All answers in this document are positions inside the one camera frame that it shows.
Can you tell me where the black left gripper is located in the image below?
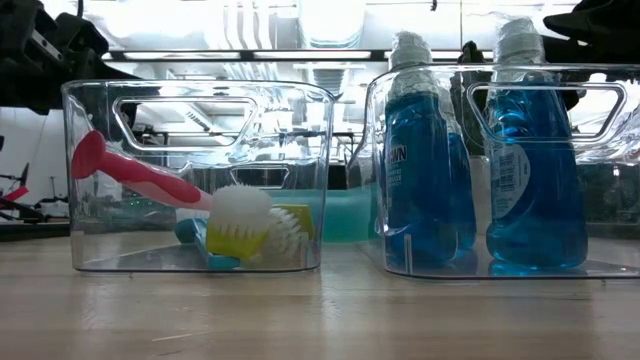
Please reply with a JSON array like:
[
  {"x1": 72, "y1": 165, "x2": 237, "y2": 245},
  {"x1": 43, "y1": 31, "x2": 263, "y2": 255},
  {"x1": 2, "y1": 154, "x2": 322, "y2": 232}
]
[{"x1": 0, "y1": 12, "x2": 141, "y2": 116}]

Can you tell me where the red dish brush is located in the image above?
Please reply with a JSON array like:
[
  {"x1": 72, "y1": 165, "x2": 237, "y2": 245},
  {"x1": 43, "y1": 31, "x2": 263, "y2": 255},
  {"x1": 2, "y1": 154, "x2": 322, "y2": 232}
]
[{"x1": 69, "y1": 128, "x2": 216, "y2": 212}]

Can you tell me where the teal dish brush white head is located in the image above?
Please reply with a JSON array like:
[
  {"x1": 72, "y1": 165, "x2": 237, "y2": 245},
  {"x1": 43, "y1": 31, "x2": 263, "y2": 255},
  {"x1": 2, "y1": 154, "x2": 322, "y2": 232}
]
[{"x1": 173, "y1": 217, "x2": 244, "y2": 271}]

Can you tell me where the lime green dish brush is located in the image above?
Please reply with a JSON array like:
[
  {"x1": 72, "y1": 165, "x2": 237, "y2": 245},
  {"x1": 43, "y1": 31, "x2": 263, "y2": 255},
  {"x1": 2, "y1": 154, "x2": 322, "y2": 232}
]
[{"x1": 205, "y1": 183, "x2": 275, "y2": 262}]

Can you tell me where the slim yellow dish brush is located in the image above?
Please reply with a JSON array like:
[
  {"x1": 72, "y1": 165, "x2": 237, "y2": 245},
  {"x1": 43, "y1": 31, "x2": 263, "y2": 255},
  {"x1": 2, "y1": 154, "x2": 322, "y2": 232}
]
[{"x1": 263, "y1": 202, "x2": 317, "y2": 269}]

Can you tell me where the red and black stand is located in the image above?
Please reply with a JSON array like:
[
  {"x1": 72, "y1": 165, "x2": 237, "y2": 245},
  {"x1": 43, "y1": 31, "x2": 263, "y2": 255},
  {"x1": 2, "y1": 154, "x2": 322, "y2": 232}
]
[{"x1": 0, "y1": 162, "x2": 31, "y2": 224}]

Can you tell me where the clear plastic bin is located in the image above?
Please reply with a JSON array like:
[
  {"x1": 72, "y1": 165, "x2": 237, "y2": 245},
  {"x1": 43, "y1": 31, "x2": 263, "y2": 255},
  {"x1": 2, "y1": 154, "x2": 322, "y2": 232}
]
[
  {"x1": 60, "y1": 78, "x2": 337, "y2": 275},
  {"x1": 363, "y1": 63, "x2": 640, "y2": 280}
]

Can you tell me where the green translucent plastic tray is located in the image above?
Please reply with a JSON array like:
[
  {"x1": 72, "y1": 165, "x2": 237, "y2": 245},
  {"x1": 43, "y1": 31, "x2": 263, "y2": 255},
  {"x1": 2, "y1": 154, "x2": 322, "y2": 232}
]
[{"x1": 269, "y1": 185, "x2": 381, "y2": 245}]

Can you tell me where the black metal table frame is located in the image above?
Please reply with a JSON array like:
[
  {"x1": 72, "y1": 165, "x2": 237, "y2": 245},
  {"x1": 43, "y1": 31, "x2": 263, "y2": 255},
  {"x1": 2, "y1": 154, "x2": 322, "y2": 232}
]
[{"x1": 102, "y1": 48, "x2": 640, "y2": 64}]

